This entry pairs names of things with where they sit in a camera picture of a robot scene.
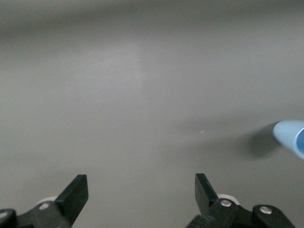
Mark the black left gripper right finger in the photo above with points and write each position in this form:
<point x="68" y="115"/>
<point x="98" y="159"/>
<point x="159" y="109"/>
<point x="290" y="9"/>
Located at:
<point x="206" y="199"/>

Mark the light blue cup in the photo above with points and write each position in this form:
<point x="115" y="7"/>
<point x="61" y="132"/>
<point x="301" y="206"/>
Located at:
<point x="288" y="135"/>

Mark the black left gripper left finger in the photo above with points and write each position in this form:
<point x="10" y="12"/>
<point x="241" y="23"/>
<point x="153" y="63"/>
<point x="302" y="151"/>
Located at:
<point x="69" y="202"/>

